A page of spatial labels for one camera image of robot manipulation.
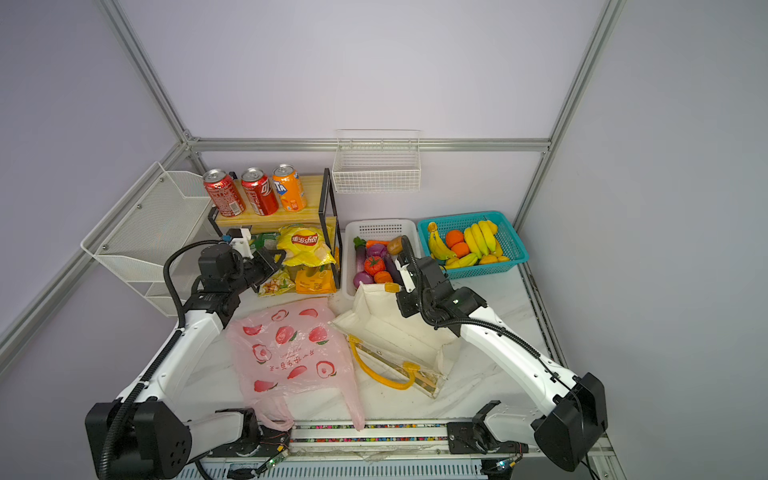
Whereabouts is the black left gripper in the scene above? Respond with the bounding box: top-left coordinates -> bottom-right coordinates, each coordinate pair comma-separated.
228,247 -> 286,295

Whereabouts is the orange toy pumpkin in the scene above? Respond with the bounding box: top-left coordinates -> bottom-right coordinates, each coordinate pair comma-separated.
374,270 -> 394,284

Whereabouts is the yellow potato chips bag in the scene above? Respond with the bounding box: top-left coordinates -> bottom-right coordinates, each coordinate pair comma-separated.
277,224 -> 336,267

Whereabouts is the pink plastic grocery bag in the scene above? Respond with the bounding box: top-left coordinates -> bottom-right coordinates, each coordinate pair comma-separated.
224,297 -> 365,431

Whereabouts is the red cola can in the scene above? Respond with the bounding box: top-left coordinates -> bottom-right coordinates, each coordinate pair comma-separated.
241,167 -> 279,216
202,169 -> 245,218

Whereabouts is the white canvas tote bag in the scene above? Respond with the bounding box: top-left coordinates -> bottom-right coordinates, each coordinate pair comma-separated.
333,283 -> 460,399

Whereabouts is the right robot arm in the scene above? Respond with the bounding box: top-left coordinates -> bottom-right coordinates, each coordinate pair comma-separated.
395,240 -> 608,472

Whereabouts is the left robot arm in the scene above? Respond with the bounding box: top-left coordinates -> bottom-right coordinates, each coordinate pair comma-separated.
85,238 -> 286,479

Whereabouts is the brown potato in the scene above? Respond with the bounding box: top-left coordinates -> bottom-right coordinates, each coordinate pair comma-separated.
387,236 -> 404,257

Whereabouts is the yellow corn chips bag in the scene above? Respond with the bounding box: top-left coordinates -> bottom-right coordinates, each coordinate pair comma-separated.
258,269 -> 295,297

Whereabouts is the green snack bag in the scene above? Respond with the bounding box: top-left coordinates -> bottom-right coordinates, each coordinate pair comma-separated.
249,232 -> 280,252

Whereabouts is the purple onion back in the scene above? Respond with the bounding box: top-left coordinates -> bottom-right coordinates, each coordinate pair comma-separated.
366,244 -> 388,257

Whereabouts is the purple onion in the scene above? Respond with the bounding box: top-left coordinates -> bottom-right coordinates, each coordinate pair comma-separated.
366,244 -> 388,257
352,271 -> 375,289

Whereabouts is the yellow banana left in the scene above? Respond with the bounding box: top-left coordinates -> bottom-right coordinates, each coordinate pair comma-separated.
427,222 -> 456,262

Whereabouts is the white plastic vegetable basket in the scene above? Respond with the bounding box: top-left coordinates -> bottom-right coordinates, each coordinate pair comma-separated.
341,219 -> 424,299

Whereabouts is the red toy tomato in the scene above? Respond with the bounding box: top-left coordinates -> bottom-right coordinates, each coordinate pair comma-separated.
364,256 -> 386,276

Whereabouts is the purple onion front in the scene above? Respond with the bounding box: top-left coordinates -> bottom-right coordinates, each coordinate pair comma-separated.
352,271 -> 375,289

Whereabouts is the light purple eggplant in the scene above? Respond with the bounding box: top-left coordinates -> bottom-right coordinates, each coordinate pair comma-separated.
353,237 -> 367,273

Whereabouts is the orange fruit back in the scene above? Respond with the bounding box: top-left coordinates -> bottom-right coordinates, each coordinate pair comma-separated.
444,230 -> 464,248

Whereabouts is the orange fruit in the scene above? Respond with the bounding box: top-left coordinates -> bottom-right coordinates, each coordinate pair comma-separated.
451,242 -> 471,258
444,230 -> 464,248

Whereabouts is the orange fruit front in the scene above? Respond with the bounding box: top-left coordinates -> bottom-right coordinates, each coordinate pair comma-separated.
451,242 -> 471,258

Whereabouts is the orange mango gummy bag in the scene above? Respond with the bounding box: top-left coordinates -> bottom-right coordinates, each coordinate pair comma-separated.
294,265 -> 337,295

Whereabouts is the yellow banana bunch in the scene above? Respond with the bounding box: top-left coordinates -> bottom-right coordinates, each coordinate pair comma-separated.
464,220 -> 503,258

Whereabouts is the orange soda can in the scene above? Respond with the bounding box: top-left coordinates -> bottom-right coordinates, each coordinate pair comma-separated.
272,164 -> 307,212

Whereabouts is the teal plastic fruit basket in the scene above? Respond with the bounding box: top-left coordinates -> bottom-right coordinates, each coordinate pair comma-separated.
417,211 -> 529,280

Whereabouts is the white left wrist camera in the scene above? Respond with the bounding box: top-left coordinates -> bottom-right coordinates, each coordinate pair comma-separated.
223,228 -> 253,259

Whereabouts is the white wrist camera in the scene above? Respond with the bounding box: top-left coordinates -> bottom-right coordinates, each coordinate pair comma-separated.
223,228 -> 253,259
394,257 -> 415,293

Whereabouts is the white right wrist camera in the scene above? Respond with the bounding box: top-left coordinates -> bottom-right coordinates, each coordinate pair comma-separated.
394,257 -> 415,293

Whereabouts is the black frame wooden shelf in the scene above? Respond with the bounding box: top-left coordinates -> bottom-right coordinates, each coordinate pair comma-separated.
207,168 -> 344,288

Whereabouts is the white wire wall basket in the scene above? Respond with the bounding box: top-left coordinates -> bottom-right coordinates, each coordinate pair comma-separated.
331,129 -> 422,194

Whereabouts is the white mesh wall rack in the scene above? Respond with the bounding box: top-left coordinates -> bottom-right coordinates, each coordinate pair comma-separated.
81,163 -> 216,317

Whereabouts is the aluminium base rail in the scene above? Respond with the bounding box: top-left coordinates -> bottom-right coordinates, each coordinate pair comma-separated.
179,420 -> 625,479

